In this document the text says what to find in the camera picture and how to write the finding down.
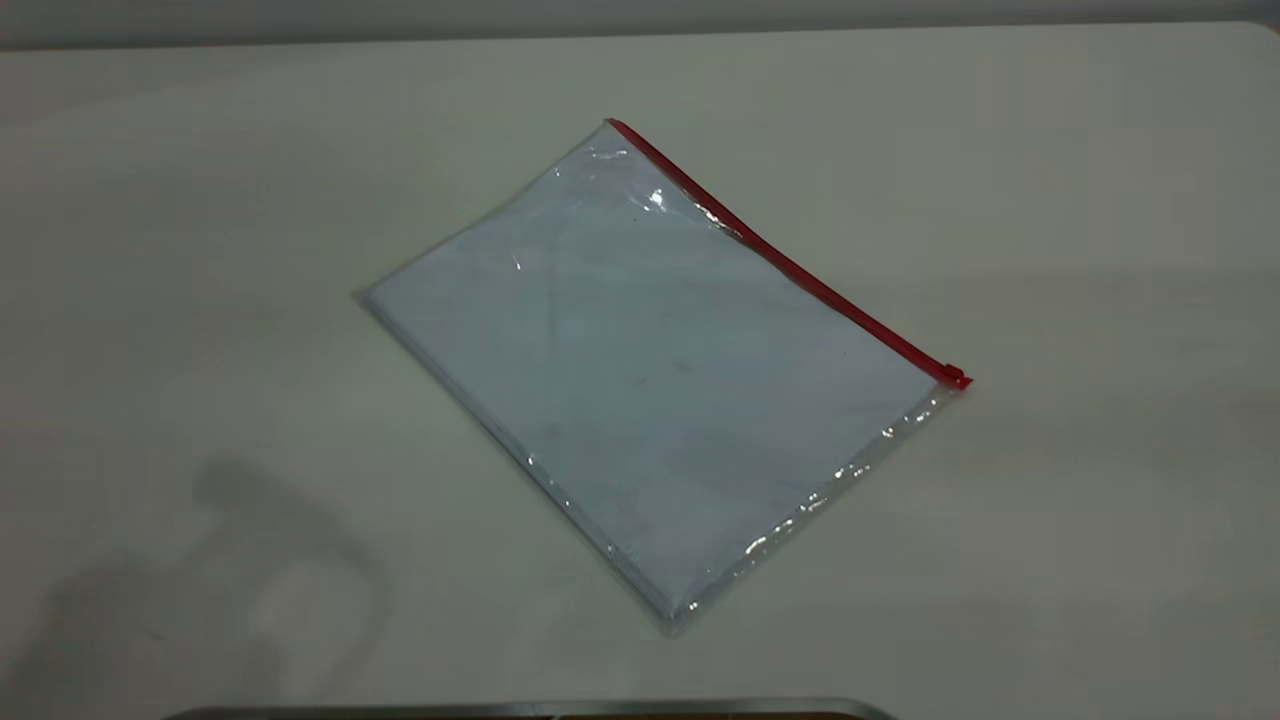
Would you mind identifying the clear zip bag with paper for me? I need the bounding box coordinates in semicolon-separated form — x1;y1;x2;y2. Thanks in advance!
360;118;973;637

